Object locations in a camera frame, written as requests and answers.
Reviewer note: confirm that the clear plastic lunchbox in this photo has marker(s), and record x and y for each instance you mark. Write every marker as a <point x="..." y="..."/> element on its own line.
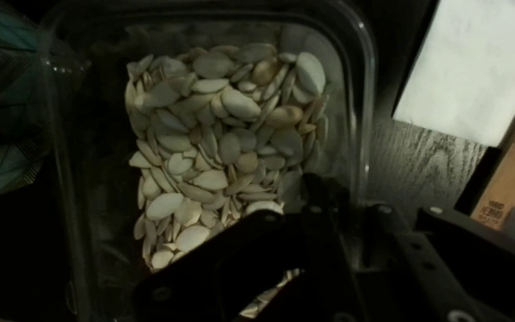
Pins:
<point x="97" y="118"/>

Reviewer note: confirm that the flat white napkin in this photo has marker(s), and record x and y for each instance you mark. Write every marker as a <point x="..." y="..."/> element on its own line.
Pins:
<point x="478" y="59"/>

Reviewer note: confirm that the wooden spoon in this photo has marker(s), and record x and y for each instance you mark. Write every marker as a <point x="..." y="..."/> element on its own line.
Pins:
<point x="508" y="171"/>

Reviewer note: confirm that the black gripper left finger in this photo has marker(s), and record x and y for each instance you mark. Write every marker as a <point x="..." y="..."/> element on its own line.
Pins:
<point x="269" y="250"/>

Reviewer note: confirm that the pumpkin seeds pile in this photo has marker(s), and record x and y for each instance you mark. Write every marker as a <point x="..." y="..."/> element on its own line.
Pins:
<point x="227" y="148"/>

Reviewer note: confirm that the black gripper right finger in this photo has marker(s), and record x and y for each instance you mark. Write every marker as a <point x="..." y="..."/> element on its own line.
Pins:
<point x="460" y="273"/>

